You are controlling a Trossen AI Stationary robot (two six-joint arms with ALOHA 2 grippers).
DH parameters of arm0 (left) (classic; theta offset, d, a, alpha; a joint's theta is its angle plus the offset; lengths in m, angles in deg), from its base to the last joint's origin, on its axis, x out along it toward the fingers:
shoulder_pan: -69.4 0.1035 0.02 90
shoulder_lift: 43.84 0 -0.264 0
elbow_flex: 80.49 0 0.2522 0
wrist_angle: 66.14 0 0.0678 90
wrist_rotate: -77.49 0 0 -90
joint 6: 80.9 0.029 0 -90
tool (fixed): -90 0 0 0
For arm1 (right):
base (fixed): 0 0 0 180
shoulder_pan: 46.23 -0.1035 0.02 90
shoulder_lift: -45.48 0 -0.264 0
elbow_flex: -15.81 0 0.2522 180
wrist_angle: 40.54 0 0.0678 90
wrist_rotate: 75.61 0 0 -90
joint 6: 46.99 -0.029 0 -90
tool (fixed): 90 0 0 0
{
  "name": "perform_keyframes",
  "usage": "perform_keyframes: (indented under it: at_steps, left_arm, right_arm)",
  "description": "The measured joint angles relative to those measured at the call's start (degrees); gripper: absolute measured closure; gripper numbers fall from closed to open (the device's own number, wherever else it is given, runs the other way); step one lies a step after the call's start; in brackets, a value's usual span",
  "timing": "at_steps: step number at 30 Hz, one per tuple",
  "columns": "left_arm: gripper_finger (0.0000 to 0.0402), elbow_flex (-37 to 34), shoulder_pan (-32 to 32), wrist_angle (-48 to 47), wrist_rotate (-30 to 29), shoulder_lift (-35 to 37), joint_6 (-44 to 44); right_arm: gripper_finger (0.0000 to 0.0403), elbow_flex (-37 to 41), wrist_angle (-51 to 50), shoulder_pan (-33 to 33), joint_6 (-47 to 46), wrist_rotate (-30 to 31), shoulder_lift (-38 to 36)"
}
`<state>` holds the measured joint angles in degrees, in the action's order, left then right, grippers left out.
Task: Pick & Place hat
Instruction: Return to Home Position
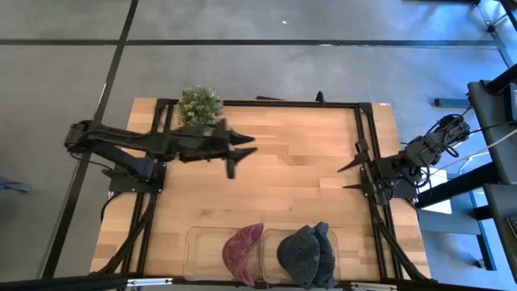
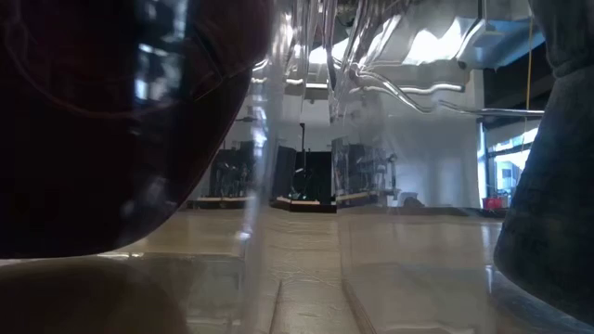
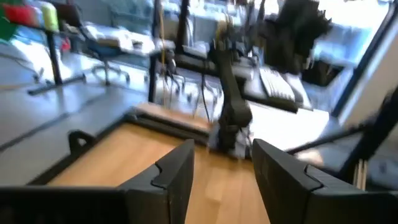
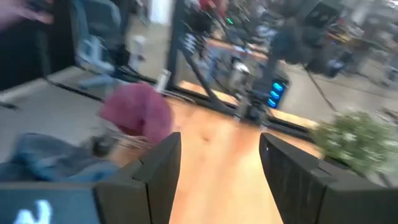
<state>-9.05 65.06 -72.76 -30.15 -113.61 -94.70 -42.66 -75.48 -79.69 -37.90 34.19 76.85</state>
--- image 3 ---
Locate black office desk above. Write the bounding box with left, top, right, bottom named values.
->
left=93, top=24, right=299, bottom=113

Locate red spool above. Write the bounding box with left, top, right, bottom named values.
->
left=2, top=3, right=43, bottom=28

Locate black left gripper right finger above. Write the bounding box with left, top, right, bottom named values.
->
left=251, top=138, right=368, bottom=224

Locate white keyboard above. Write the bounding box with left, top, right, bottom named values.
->
left=258, top=66, right=297, bottom=103

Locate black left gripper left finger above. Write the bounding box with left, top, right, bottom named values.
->
left=119, top=138, right=195, bottom=224

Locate black frame post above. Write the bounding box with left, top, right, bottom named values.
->
left=338, top=90, right=398, bottom=187

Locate black table clamp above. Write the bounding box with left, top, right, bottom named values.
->
left=67, top=129, right=96, bottom=155

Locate yellow-green spool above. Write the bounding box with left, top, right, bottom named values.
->
left=40, top=1, right=60, bottom=32

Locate blue office chair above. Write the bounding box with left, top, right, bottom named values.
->
left=79, top=9, right=131, bottom=86

